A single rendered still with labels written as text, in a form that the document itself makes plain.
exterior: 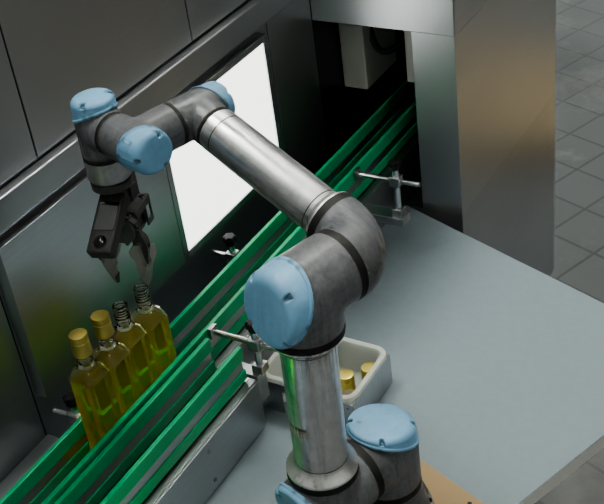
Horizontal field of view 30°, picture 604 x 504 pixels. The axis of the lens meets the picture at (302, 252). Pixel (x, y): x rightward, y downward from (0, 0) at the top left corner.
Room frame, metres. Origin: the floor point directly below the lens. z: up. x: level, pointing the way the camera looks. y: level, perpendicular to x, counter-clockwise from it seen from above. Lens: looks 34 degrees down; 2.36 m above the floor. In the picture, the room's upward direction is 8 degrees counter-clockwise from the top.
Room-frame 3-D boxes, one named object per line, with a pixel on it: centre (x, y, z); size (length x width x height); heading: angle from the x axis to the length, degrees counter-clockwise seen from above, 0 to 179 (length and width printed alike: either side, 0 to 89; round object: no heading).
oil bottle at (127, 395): (1.65, 0.37, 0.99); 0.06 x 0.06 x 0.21; 56
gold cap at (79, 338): (1.60, 0.41, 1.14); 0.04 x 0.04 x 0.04
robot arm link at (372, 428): (1.40, -0.09, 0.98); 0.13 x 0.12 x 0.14; 128
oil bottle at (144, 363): (1.70, 0.34, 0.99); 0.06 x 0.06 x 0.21; 55
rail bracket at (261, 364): (1.78, 0.13, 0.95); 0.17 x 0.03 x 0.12; 56
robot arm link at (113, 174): (1.69, 0.30, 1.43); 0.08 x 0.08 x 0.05
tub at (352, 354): (1.82, -0.01, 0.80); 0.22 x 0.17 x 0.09; 56
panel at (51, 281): (2.04, 0.27, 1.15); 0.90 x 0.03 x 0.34; 146
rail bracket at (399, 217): (2.31, -0.22, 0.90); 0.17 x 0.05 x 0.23; 56
